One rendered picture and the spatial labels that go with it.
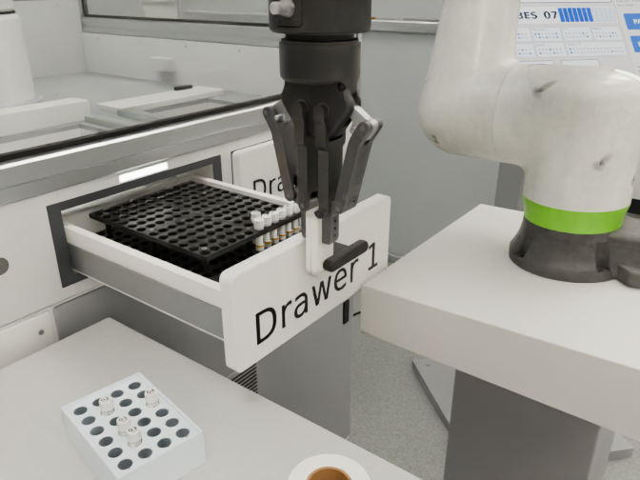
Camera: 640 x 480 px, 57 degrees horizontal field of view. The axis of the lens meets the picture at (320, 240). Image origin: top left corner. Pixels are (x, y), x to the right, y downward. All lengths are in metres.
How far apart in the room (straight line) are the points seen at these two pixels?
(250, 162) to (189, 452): 0.53
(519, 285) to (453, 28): 0.34
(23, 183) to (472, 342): 0.55
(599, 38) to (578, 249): 0.82
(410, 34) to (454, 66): 1.64
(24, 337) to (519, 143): 0.66
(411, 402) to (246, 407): 1.26
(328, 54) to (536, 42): 0.96
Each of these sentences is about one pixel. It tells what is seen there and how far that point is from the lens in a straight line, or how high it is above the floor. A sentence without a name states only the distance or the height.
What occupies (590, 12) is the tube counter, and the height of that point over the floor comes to 1.11.
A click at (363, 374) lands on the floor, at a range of 1.98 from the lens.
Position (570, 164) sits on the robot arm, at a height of 0.98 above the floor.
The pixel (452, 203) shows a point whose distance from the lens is 2.48.
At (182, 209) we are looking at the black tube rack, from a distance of 0.81.
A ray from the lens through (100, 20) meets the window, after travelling 0.82.
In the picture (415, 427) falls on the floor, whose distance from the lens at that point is 1.80.
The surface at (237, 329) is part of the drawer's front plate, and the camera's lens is 0.58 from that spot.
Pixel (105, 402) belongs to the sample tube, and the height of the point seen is 0.81.
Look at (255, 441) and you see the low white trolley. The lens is 0.62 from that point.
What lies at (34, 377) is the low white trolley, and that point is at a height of 0.76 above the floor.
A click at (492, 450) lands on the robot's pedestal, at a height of 0.56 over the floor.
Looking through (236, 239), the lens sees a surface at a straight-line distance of 0.70.
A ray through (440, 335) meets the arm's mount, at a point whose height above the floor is 0.80.
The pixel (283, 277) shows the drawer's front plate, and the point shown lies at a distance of 0.61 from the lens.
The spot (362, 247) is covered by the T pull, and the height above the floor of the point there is 0.91.
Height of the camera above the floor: 1.18
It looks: 24 degrees down
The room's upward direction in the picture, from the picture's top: straight up
